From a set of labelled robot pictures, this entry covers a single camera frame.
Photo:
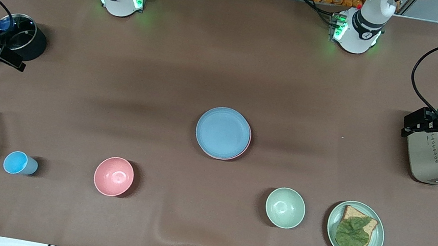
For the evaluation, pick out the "pink plate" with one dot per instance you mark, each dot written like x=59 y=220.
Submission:
x=246 y=150

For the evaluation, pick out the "green lettuce leaf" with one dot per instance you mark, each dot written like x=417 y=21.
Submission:
x=351 y=236

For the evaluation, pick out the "blue plate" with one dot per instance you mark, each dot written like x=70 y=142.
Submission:
x=222 y=132

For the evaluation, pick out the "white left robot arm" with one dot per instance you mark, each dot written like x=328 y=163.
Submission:
x=360 y=35

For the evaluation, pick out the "pink bowl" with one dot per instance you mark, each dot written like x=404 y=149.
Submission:
x=114 y=176

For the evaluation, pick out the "brown table cloth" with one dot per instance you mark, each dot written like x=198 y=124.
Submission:
x=230 y=53

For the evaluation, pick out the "green plate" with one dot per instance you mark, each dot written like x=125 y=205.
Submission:
x=376 y=238

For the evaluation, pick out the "bread slice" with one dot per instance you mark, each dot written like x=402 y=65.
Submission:
x=350 y=212

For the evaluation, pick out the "blue cup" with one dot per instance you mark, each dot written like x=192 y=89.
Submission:
x=16 y=162

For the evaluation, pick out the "glass lid blue knob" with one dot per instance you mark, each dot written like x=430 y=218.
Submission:
x=5 y=22

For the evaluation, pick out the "green bowl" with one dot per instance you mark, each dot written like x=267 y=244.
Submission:
x=285 y=208

